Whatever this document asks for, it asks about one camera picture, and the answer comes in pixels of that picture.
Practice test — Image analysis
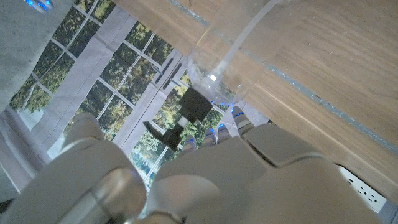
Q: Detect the clear dispenser bottle black pump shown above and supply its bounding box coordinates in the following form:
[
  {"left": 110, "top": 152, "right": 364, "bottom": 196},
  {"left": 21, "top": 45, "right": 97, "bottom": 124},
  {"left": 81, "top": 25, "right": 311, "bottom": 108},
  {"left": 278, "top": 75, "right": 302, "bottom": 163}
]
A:
[{"left": 142, "top": 0, "right": 299, "bottom": 152}]

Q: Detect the grey tape outline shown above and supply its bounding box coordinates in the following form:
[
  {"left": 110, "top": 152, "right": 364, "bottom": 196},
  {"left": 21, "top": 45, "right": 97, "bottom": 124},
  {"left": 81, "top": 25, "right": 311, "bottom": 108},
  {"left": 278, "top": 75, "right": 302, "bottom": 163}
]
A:
[{"left": 167, "top": 0, "right": 398, "bottom": 147}]

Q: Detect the printed window backdrop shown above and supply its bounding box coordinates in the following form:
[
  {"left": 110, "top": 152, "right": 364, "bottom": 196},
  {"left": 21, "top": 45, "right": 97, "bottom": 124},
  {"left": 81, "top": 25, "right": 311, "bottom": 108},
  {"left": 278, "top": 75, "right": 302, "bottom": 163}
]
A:
[{"left": 0, "top": 0, "right": 271, "bottom": 203}]

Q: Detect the white power strip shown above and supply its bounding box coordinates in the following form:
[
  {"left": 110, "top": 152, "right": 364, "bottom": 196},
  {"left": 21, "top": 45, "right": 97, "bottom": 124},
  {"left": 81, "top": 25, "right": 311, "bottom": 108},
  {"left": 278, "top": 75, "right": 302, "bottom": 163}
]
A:
[{"left": 337, "top": 164, "right": 388, "bottom": 214}]

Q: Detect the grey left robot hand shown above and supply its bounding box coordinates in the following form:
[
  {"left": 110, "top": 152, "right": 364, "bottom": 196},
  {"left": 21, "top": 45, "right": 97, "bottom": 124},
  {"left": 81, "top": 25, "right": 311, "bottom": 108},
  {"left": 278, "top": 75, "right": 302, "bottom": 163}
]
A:
[{"left": 0, "top": 105, "right": 381, "bottom": 224}]

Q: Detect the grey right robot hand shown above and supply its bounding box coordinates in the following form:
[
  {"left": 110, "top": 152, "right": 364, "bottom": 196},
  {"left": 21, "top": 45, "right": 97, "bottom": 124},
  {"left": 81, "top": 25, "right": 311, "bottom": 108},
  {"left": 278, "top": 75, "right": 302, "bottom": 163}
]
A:
[{"left": 23, "top": 0, "right": 54, "bottom": 13}]

